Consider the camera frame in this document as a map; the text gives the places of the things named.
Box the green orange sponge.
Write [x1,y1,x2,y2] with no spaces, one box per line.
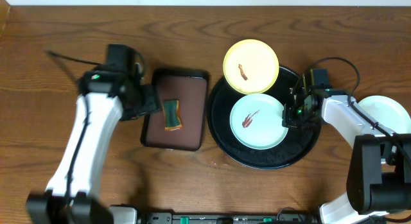
[162,99,182,131]

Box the light blue plate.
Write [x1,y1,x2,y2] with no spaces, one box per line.
[229,94,288,150]

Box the pale green plate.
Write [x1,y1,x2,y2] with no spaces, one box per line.
[358,96,410,134]

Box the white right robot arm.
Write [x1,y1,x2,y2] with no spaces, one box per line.
[283,89,410,223]

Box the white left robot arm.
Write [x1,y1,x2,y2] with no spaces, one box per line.
[26,70,160,223]

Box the round black tray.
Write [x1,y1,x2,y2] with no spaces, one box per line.
[207,67,321,169]

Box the rectangular brown tray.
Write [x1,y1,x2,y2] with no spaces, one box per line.
[141,68,209,151]

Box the yellow plate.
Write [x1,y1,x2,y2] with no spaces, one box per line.
[223,39,279,94]

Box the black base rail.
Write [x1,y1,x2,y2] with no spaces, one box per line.
[109,204,322,224]

